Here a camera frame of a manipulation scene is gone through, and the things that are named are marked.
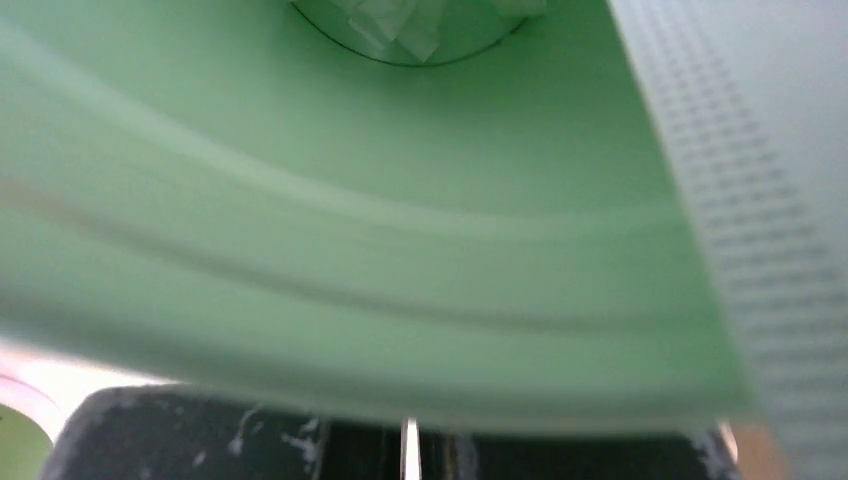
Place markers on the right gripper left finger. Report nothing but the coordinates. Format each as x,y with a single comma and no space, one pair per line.
168,432

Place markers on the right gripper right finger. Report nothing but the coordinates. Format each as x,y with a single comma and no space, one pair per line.
682,456

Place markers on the stack of paper cups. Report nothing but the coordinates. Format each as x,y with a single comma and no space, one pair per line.
30,424

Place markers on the green straw holder cup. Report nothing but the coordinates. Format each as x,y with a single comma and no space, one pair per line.
215,191

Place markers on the white wrapped straws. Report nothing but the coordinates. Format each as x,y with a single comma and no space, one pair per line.
748,100

